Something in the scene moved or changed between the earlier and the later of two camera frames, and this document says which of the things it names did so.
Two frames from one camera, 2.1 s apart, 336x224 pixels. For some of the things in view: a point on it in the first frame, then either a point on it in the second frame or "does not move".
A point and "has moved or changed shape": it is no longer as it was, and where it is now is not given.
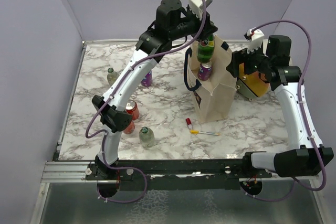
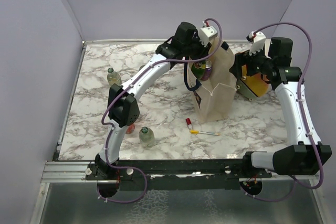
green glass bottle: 205,49 has moved or changed shape
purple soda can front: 205,71 does not move
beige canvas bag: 214,98 does not move
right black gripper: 240,56 does not move
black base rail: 175,174 does not move
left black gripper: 208,27 to 202,51
